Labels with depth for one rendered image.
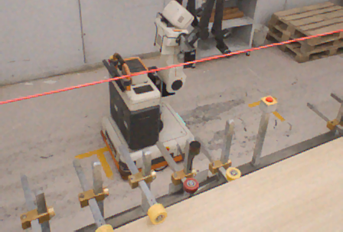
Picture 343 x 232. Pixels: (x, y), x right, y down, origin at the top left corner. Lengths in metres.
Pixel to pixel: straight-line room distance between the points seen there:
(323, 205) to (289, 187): 0.19
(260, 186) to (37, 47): 3.04
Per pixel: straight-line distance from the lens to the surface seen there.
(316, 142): 2.86
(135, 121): 2.94
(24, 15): 4.29
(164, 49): 2.93
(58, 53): 4.54
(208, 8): 2.75
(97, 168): 1.87
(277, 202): 2.12
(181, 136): 3.30
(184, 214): 1.98
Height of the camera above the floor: 2.47
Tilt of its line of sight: 32 degrees down
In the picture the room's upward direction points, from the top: 6 degrees clockwise
